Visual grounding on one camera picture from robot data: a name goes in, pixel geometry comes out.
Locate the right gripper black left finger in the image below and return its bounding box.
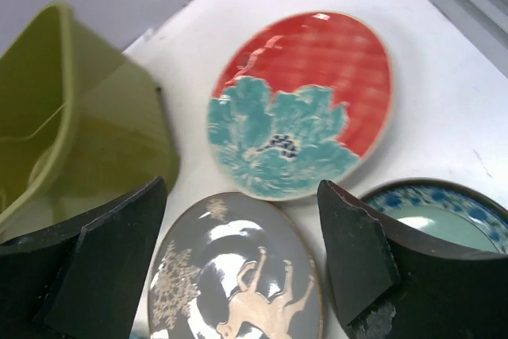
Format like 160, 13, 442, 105
1, 177, 167, 338

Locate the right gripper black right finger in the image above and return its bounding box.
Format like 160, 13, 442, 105
317, 180, 507, 338

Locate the grey plate deer design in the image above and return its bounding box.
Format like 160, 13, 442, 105
148, 192, 324, 338

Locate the red plate teal flower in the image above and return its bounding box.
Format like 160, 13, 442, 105
206, 11, 395, 202

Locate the olive green plastic bin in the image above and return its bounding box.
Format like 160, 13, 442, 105
1, 2, 179, 241

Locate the blue white patterned plate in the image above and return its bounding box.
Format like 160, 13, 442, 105
360, 179, 507, 254

